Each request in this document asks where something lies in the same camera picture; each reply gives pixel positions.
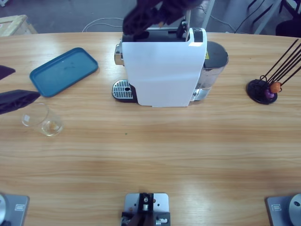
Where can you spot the yellow warning sticker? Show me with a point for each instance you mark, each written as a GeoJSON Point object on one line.
{"type": "Point", "coordinates": [207, 56]}

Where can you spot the arm grey base plate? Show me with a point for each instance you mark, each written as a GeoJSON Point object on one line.
{"type": "Point", "coordinates": [279, 212]}
{"type": "Point", "coordinates": [16, 212]}

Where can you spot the white slanted frame leg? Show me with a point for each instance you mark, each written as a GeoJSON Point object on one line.
{"type": "Point", "coordinates": [266, 18]}

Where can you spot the black drip tray metal grille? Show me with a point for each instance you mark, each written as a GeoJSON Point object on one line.
{"type": "Point", "coordinates": [121, 90]}

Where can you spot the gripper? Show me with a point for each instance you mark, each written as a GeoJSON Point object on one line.
{"type": "Point", "coordinates": [171, 2]}

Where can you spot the purple coffee capsule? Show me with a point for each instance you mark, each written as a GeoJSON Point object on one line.
{"type": "Point", "coordinates": [268, 94]}

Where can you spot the silver coffee machine lever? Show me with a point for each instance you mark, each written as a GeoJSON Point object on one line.
{"type": "Point", "coordinates": [187, 21]}

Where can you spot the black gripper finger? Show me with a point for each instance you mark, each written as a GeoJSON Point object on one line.
{"type": "Point", "coordinates": [5, 71]}
{"type": "Point", "coordinates": [16, 100]}

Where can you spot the white capsule coffee machine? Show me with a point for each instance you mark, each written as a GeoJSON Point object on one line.
{"type": "Point", "coordinates": [164, 75]}

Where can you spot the black chair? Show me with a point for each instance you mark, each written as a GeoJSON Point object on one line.
{"type": "Point", "coordinates": [289, 29]}

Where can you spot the light wooden crate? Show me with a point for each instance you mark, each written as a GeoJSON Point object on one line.
{"type": "Point", "coordinates": [14, 26]}

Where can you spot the orange coffee capsule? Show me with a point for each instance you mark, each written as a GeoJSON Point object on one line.
{"type": "Point", "coordinates": [275, 87]}

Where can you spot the blue rectangular plastic tray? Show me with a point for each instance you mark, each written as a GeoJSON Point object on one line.
{"type": "Point", "coordinates": [63, 73]}

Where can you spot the white metal table leg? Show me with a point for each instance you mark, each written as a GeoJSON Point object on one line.
{"type": "Point", "coordinates": [208, 16]}

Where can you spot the clear water tank black lid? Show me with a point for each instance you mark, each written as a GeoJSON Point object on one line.
{"type": "Point", "coordinates": [211, 75]}

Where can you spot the center grey mount plate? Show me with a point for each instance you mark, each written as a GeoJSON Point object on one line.
{"type": "Point", "coordinates": [162, 202]}

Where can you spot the clear drinking glass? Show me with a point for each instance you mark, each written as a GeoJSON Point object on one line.
{"type": "Point", "coordinates": [50, 127]}

